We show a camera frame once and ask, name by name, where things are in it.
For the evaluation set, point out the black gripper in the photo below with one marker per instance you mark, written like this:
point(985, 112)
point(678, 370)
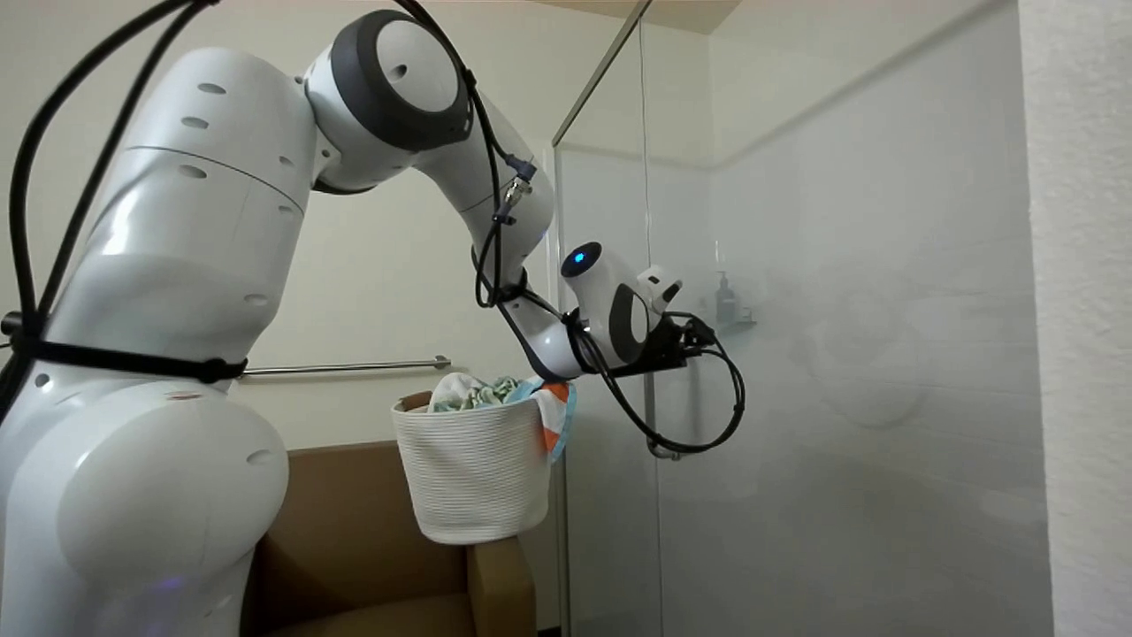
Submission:
point(667, 347)

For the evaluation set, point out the glass shower door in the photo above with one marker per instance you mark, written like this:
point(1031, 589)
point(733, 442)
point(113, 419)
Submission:
point(849, 496)

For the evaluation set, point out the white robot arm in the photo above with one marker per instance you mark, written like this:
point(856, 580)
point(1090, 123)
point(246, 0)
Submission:
point(154, 353)

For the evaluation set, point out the fixed glass shower panel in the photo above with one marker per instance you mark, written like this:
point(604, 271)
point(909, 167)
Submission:
point(604, 552)

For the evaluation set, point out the green patterned cloth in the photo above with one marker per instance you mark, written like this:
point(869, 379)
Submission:
point(483, 389)

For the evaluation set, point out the white woven laundry basket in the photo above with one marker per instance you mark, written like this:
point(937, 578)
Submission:
point(470, 483)

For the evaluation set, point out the metal glass support bar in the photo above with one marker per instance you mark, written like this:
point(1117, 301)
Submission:
point(604, 73)

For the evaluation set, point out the metal towel bar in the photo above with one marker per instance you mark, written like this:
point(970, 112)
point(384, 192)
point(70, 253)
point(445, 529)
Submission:
point(341, 370)

